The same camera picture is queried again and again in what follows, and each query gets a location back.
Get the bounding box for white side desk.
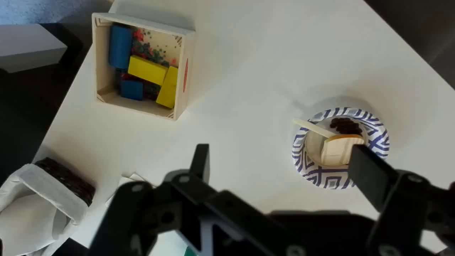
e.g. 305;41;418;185
0;22;69;75

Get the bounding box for white open cardboard box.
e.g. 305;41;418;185
91;11;197;121

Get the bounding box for yellow wooden block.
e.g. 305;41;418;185
127;54;170;86
155;64;181;111

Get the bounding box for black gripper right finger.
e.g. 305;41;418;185
349;143;455;256

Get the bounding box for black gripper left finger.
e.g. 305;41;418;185
89;142;305;256

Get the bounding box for dark coffee granules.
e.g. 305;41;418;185
329;116;364;135

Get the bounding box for blue and white patterned bowl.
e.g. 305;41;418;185
290;105;391;190

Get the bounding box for large blue wooden block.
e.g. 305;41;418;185
107;22;135;72

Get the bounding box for dark brown flat object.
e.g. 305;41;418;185
35;156;97;206

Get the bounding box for small blue wooden block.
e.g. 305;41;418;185
118;76;147;102

